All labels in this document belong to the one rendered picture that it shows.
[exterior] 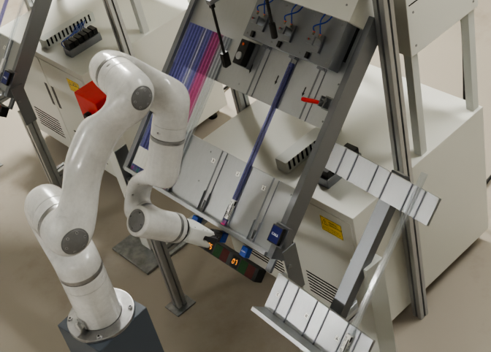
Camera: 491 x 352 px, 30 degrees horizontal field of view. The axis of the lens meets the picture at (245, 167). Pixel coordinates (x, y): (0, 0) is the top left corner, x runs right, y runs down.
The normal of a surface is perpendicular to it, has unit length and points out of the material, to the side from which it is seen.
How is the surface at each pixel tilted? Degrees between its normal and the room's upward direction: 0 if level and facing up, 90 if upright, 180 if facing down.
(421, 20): 90
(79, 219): 70
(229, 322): 0
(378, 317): 90
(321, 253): 90
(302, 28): 43
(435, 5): 90
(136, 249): 0
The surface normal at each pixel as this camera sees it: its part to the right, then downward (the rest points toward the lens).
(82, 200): 0.62, 0.04
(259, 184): -0.63, -0.18
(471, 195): 0.67, 0.36
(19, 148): -0.20, -0.76
